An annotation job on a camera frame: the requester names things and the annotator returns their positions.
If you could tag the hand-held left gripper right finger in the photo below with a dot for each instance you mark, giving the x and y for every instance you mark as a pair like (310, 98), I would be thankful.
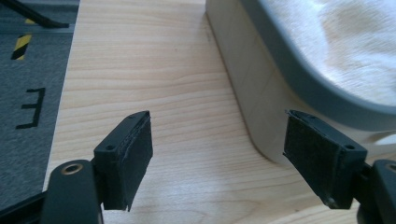
(317, 155)

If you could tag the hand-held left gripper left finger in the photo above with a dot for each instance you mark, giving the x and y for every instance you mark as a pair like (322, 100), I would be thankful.
(124, 161)

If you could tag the beige basket with grey rim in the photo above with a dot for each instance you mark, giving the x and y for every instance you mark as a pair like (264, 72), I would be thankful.
(252, 81)

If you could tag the black tape floor mark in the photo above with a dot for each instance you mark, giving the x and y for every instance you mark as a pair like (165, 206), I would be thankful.
(36, 107)

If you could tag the white fluffy cloth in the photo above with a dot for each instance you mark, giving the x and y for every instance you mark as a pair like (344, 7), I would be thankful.
(345, 46)

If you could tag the yellow and black striped tape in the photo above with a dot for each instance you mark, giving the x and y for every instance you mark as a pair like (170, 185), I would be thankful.
(21, 46)

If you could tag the black metal stand leg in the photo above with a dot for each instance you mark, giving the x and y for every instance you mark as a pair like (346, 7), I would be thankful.
(32, 15)

